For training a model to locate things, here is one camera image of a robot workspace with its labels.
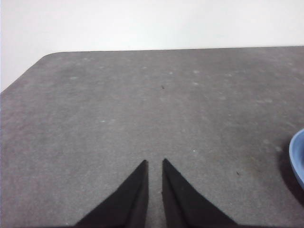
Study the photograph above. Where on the blue round plate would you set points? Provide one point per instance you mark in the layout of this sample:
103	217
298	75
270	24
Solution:
298	161

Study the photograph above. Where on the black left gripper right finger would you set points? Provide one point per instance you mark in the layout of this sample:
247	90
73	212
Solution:
183	204

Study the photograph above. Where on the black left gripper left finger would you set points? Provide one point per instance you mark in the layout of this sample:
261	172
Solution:
129	204

